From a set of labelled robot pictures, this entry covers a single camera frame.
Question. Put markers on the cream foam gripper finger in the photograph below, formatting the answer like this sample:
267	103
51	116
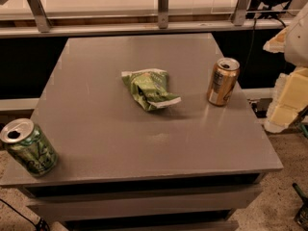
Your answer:
289	99
277	43

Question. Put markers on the green jalapeno chip bag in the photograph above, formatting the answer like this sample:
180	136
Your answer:
148	87

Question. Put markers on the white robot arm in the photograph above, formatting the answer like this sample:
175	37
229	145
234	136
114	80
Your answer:
296	42

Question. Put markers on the gold soda can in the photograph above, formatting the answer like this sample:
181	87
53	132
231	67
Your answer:
223	80

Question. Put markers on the green soda can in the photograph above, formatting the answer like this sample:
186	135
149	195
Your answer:
27	144

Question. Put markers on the dark object on floor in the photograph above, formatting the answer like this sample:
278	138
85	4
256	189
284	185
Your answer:
301	217

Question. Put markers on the grey drawer cabinet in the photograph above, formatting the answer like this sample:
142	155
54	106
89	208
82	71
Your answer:
185	167

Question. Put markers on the right metal bracket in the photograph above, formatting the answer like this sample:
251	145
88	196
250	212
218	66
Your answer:
238	16

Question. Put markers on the metal bracket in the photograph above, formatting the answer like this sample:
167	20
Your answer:
39	15
162	14
238	16

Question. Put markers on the middle metal bracket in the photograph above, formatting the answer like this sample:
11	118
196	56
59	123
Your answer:
162	14

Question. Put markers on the left metal bracket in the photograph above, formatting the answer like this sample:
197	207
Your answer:
39	15

